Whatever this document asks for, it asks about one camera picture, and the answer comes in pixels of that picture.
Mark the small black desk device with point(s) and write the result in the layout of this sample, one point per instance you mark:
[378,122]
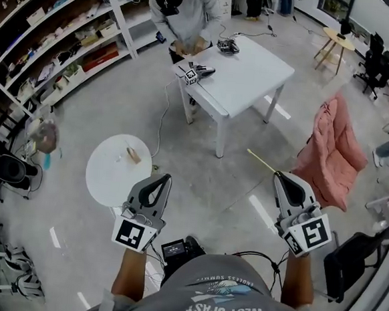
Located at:
[345,27]

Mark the round white table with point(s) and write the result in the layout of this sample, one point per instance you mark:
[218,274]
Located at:
[112,182]

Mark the red storage box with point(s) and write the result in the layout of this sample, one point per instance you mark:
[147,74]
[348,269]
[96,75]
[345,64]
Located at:
[99,60]

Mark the white drawer cabinet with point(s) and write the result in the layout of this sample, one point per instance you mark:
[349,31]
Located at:
[225,1]

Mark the grey black wearable harness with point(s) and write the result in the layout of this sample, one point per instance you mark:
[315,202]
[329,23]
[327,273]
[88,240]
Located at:
[28,282]
[15,258]

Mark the black-framed window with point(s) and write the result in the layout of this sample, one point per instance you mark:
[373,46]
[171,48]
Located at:
[334,3]

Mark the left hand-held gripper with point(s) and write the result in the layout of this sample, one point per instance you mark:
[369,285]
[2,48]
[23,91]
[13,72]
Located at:
[131,233]

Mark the black cantilever visitor chair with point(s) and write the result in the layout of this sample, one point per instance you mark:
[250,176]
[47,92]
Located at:
[350,264]

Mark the black chest-mounted screen device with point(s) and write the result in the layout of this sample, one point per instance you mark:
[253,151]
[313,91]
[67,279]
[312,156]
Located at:
[173,249]

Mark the round wooden side table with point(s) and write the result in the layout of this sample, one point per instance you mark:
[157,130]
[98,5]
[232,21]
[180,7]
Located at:
[339,40]

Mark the clear filled plastic bag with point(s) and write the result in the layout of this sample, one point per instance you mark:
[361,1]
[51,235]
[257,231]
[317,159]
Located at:
[45,134]

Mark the person's right forearm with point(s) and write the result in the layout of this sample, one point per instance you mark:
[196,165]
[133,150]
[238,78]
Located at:
[298,280]

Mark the pink padded armchair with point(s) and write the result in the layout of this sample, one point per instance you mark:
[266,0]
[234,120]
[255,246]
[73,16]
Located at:
[332,152]

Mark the person's grey printed t-shirt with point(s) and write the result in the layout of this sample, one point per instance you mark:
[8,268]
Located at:
[223,298]

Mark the white rectangular table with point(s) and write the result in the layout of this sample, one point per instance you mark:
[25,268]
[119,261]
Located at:
[241,74]

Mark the empty white metal rack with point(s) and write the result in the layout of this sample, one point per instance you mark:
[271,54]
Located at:
[371,299]

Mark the person's left forearm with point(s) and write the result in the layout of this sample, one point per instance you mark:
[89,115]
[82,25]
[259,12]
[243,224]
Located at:
[129,274]

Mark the white cluttered storage shelf unit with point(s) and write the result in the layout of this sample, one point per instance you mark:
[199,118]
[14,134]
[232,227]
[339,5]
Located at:
[120,15]

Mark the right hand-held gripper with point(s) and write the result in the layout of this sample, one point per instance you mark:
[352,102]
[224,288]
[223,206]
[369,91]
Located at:
[314,234]

